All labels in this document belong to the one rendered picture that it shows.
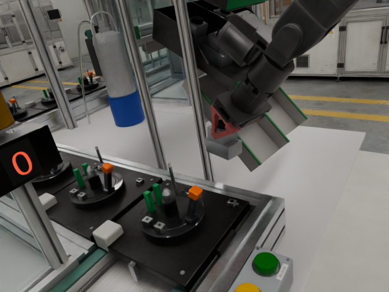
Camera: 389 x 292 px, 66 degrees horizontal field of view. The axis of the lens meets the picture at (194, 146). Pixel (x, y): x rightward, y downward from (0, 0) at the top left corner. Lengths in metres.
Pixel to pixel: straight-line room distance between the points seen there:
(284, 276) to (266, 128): 0.40
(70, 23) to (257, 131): 12.09
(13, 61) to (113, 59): 8.34
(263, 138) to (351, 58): 3.83
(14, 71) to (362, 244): 9.45
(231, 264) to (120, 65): 1.11
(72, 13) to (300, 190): 12.29
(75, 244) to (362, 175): 0.77
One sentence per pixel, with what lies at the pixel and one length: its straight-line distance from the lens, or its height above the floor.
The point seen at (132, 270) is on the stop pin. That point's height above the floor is 0.96.
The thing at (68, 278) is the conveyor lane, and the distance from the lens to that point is 0.67.
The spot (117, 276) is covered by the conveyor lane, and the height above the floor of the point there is 0.92.
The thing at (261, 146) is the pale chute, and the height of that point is 1.01.
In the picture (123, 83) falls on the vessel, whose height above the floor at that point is 1.07.
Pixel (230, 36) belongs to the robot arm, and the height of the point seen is 1.32.
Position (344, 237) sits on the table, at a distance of 0.77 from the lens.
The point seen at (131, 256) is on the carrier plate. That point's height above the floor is 0.97.
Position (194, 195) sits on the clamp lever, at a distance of 0.55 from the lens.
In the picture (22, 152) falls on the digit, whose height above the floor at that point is 1.22.
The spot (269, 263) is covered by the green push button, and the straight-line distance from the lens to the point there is 0.55.
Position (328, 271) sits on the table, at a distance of 0.70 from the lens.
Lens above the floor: 1.39
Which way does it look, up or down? 26 degrees down
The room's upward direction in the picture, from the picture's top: 10 degrees counter-clockwise
